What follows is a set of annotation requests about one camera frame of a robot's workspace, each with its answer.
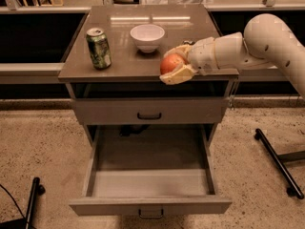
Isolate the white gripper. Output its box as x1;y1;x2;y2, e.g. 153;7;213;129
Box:
159;37;218;85

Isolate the orange-red apple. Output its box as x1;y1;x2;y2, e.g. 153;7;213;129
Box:
160;53;185;74

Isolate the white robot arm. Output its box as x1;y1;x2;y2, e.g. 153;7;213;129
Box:
160;13;305;97

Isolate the grey drawer cabinet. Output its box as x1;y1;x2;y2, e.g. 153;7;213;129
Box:
59;5;238;141

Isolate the closed grey upper drawer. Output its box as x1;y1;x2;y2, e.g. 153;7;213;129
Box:
71;97;229;125

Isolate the open grey lower drawer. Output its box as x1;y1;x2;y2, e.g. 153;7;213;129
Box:
70;125;232;219

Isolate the dark snack packet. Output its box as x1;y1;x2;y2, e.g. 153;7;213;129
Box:
182;40;195;45

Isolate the white bowl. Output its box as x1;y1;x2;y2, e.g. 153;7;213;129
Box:
130;24;165;52

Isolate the green soda can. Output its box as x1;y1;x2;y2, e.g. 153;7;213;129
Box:
86;28;112;70

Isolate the black stand leg right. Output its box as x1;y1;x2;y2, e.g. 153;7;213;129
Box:
254;129;305;199

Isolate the black stand leg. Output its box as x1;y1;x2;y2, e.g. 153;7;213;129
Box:
254;129;305;199
0;177;46;229

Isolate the metal railing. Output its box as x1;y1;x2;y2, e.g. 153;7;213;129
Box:
0;0;305;85

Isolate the black stand leg left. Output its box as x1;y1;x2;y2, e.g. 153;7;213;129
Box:
0;177;46;229

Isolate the black cable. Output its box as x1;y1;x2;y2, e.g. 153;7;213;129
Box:
0;183;27;219

